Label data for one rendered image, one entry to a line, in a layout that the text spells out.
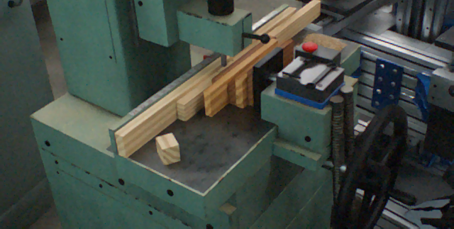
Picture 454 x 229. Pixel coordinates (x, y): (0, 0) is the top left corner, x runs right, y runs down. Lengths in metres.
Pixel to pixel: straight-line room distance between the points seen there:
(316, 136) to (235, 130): 0.15
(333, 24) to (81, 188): 0.88
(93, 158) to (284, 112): 0.45
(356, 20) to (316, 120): 0.87
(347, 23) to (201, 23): 0.80
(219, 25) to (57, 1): 0.38
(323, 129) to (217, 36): 0.27
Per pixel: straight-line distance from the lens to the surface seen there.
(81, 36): 1.27
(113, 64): 1.24
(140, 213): 1.26
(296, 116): 1.05
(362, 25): 1.84
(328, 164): 1.13
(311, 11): 1.44
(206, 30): 1.11
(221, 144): 1.04
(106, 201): 1.34
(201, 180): 0.97
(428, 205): 1.20
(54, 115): 1.38
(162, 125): 1.08
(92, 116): 1.34
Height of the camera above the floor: 1.55
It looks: 34 degrees down
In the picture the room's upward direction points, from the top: 3 degrees counter-clockwise
